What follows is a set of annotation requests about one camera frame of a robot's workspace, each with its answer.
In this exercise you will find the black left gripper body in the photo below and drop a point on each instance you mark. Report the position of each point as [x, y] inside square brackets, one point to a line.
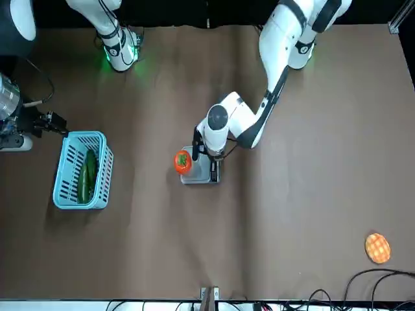
[216, 157]

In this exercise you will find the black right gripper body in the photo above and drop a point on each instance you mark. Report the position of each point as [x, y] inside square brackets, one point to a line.
[30, 123]

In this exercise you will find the red tomato with green calyx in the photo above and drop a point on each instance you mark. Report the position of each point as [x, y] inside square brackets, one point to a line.
[183, 163]

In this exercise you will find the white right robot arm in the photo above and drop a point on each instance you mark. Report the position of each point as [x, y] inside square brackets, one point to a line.
[118, 55]

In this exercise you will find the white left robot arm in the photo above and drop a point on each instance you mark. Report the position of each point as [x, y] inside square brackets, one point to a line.
[282, 39]

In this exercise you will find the silver digital kitchen scale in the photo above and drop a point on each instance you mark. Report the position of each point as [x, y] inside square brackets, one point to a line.
[201, 177]

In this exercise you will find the light blue plastic shopping basket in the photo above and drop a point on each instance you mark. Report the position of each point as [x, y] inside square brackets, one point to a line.
[81, 133]

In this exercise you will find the dark green cucumber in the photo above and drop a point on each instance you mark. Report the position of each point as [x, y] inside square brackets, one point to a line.
[91, 168]

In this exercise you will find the light green cucumber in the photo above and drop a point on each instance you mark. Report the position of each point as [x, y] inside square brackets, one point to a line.
[83, 188]

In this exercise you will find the round orange checkered bread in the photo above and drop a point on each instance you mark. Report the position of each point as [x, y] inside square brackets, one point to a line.
[377, 248]

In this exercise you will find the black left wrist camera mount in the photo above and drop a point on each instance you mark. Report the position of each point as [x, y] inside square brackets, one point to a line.
[196, 144]

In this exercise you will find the aluminium camera post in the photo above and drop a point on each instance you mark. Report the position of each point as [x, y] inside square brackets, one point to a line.
[210, 298]

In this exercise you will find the aluminium frame profile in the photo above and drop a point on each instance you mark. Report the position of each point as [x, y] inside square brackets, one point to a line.
[398, 17]

